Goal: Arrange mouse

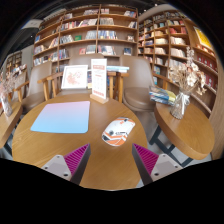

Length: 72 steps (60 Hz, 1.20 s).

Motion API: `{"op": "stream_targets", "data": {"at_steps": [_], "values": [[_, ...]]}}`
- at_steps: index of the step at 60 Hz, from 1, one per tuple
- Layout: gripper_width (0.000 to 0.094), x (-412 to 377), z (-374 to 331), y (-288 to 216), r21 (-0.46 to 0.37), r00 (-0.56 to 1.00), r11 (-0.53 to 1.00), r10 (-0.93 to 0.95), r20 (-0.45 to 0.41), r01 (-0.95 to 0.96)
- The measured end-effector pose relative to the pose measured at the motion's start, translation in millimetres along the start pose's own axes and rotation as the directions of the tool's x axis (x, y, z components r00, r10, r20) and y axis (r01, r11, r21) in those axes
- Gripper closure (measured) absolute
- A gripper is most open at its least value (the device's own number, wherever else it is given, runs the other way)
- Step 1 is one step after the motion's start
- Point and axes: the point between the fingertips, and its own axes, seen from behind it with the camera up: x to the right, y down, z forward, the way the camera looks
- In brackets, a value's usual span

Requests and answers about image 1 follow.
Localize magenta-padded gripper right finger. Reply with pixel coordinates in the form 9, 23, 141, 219
131, 143, 184, 186

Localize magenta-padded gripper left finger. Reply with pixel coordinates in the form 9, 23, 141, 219
40, 143, 92, 186

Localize white and orange computer mouse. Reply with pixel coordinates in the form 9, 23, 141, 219
101, 116, 136, 147

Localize pink-blue gradient mouse pad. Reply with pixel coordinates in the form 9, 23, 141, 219
30, 100, 91, 135

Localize round wooden side table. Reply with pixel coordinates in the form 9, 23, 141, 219
153, 101, 216, 161
0, 101, 24, 150

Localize stack of colourful books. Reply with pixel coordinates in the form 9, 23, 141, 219
148, 85, 177, 107

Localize brown upholstered wooden armchair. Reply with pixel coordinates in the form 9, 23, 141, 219
119, 54, 158, 113
37, 53, 126, 102
13, 61, 54, 113

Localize white framed floral picture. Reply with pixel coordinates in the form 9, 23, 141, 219
60, 64, 89, 90

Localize white sign in wooden stand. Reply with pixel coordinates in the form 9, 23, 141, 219
89, 58, 110, 105

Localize light blue books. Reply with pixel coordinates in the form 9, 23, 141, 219
106, 65, 130, 74

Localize small distant wooden bookshelf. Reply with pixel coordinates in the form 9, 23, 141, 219
4, 50, 24, 76

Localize curved wooden bookshelf unit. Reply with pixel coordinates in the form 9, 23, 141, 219
137, 9, 219, 115

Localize large wooden bookshelf unit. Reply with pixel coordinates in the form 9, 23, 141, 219
32, 3, 139, 73

